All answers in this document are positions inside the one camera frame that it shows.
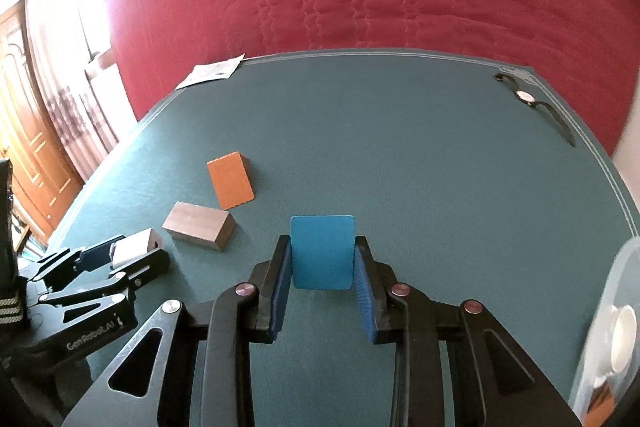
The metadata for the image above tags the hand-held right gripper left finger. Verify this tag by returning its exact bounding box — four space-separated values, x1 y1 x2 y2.
60 234 293 427

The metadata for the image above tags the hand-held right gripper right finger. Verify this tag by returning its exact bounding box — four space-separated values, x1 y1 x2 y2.
352 235 586 427

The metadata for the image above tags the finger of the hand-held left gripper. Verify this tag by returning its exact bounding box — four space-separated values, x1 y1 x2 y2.
39 249 171 309
30 234 126 290

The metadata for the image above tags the white block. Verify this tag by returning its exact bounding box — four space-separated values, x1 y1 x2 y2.
109 228 163 269

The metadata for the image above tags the blue block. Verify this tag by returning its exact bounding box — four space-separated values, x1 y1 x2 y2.
290 214 357 292

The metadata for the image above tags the clear plastic bin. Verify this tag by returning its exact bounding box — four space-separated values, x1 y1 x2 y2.
570 237 640 427

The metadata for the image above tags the orange block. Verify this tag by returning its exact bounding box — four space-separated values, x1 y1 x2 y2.
206 151 257 211
585 387 617 427

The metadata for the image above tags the white cup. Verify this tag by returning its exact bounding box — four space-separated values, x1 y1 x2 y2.
604 303 640 373

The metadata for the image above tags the brown block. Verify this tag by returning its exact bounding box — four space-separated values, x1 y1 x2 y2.
161 201 236 253

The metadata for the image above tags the green table mat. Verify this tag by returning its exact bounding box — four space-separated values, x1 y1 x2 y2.
45 48 640 427

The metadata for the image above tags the wooden door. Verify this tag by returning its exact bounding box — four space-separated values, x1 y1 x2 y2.
0 0 83 243

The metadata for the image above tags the patterned curtain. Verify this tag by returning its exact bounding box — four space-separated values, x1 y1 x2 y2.
22 0 138 180

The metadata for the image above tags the white paper sheet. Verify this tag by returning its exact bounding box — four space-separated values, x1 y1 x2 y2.
176 53 247 90

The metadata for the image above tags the black wristwatch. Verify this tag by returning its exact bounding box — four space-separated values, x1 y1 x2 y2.
494 72 577 148

